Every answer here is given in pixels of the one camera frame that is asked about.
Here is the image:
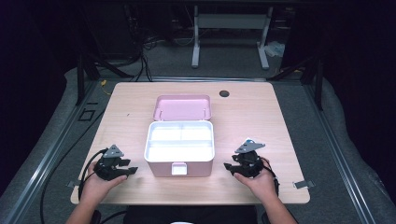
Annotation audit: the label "right hand-held gripper black cable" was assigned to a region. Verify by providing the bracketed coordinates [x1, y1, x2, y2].
[261, 157, 280, 196]

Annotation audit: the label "left hand-held gripper black cable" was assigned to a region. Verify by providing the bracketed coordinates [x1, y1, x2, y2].
[78, 148, 108, 201]

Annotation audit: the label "person's left hand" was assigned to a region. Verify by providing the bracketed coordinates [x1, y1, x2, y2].
[79, 161, 128, 204]

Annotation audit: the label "hand-held gripper black cable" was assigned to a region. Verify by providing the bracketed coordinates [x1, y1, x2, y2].
[78, 148, 108, 201]
[261, 157, 280, 196]

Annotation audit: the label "grey metal floor rail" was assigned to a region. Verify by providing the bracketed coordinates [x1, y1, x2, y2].
[302, 83, 378, 224]
[0, 79, 104, 224]

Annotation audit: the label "black stand legs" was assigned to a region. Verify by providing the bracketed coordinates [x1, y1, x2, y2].
[76, 52, 134, 106]
[267, 55, 325, 111]

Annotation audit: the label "pink storage box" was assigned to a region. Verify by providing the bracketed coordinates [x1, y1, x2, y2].
[144, 94, 216, 178]

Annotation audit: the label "bundle of dark cables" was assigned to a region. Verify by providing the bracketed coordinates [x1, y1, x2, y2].
[124, 6, 200, 83]

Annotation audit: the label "person's dark clothing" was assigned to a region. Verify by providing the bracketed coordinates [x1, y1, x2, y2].
[122, 204, 260, 224]

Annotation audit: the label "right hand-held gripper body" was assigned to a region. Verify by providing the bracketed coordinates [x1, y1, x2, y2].
[232, 138, 266, 179]

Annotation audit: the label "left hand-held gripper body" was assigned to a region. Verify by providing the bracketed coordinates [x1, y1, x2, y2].
[92, 144, 126, 182]

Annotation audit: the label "yellow plug with wire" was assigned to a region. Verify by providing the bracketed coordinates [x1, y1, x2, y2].
[99, 79, 112, 96]

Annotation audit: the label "grey metal desk frame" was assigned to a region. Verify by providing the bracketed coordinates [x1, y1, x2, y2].
[191, 5, 274, 70]

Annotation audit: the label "white divided tray insert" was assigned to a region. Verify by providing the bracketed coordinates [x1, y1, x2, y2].
[146, 121, 214, 162]

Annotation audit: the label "person's right hand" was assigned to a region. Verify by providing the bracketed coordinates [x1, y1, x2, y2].
[233, 157, 279, 203]

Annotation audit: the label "white plastic bag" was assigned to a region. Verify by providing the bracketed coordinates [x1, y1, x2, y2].
[264, 40, 286, 59]

